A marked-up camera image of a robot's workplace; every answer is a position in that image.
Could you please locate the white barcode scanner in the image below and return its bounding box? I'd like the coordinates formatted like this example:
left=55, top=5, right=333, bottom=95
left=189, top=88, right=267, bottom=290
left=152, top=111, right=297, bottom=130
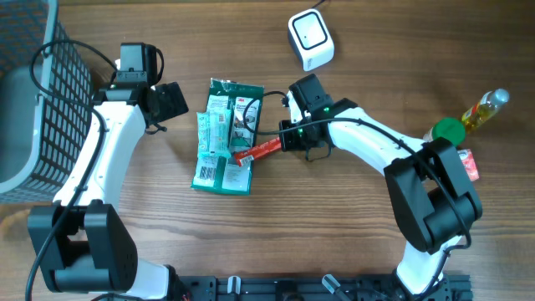
left=288, top=8, right=334, bottom=72

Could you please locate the black left camera cable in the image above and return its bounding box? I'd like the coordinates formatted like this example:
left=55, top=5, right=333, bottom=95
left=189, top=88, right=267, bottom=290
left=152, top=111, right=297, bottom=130
left=24, top=39, right=165, bottom=301

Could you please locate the green white round can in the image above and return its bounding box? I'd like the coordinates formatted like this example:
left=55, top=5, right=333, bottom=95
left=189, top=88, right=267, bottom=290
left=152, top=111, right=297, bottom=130
left=423, top=117, right=466, bottom=146

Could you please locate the red white stick sachet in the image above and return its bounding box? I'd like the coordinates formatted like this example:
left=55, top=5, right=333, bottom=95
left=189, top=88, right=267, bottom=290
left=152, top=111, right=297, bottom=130
left=233, top=138, right=282, bottom=166

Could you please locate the yellow liquid glass bottle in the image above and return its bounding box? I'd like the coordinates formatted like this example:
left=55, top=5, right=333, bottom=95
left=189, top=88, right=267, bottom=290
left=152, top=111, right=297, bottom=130
left=461, top=89, right=510, bottom=133

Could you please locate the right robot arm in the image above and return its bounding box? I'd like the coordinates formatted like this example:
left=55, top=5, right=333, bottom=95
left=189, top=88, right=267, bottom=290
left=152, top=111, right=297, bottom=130
left=279, top=74, right=482, bottom=300

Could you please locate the grey plastic mesh basket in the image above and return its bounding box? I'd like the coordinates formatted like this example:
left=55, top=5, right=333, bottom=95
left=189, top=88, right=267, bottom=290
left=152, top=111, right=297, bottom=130
left=1, top=1, right=93, bottom=204

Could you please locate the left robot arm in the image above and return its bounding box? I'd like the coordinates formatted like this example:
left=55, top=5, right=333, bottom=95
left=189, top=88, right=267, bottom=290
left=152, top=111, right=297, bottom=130
left=24, top=43, right=191, bottom=300

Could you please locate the light green wipes pack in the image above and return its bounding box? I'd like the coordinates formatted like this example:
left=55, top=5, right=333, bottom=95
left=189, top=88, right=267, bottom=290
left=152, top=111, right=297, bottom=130
left=197, top=110, right=232, bottom=158

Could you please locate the green gloves package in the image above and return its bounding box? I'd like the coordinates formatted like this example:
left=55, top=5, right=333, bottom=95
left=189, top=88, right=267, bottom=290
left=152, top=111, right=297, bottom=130
left=191, top=79, right=264, bottom=195

